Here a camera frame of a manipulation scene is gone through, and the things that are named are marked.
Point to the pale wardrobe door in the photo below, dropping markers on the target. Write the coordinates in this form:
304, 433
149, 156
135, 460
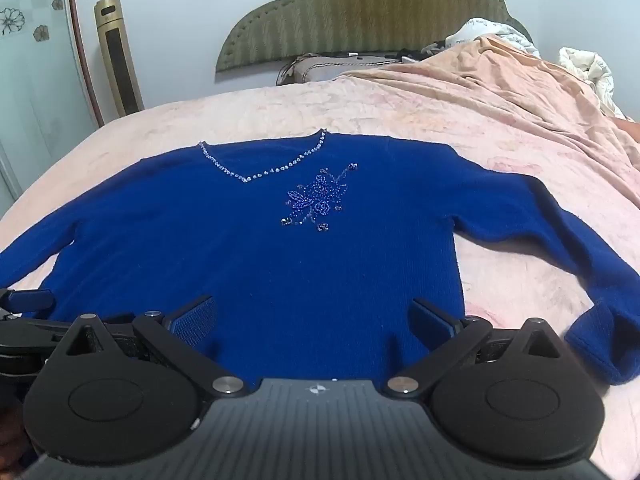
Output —
35, 90

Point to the gold tower fan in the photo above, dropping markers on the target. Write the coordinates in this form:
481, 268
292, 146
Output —
117, 55

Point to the blue beaded sweater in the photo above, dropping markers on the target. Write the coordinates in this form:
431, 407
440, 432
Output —
250, 260

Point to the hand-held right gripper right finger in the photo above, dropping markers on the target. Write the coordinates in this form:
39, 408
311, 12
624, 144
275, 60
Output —
429, 321

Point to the bed with pink sheet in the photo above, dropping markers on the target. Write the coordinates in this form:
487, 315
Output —
250, 110

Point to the green padded headboard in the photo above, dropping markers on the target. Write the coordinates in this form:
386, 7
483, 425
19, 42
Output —
375, 10

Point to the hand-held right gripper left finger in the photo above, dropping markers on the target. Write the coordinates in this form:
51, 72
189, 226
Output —
194, 321

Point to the cream crumpled cloth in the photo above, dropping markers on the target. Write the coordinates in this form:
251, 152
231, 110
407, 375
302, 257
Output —
590, 72

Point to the brown flower sticker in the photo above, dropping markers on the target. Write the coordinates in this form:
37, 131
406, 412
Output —
41, 33

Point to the outline flower sticker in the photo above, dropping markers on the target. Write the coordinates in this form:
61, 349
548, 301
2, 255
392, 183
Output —
11, 21

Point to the folded brown patterned blanket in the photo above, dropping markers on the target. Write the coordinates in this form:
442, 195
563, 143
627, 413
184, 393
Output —
340, 67

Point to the dark clothes pile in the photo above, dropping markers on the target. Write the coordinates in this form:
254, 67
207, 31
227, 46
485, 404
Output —
425, 51

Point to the curved wooden door frame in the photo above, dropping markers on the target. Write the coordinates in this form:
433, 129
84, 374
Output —
82, 50

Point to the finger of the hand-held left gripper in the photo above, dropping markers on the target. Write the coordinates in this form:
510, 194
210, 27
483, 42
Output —
30, 301

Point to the white printed quilt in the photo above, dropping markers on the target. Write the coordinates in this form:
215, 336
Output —
480, 30

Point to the peach blanket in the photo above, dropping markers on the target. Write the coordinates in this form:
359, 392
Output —
500, 85

